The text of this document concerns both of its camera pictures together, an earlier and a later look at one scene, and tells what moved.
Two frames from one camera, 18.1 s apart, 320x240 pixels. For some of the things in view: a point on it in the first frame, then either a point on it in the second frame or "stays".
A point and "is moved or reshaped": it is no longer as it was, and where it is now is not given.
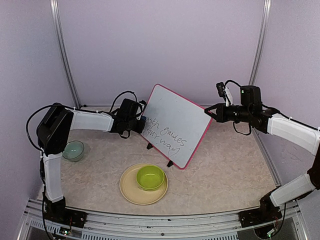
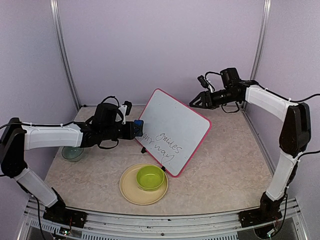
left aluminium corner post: [55, 10] stays
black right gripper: [220, 117] to [208, 99]
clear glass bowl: [73, 151] stays
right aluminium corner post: [262, 43] stays
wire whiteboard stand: [150, 145] to [144, 150]
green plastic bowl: [150, 177] stays
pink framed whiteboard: [174, 125] is moved or reshaped
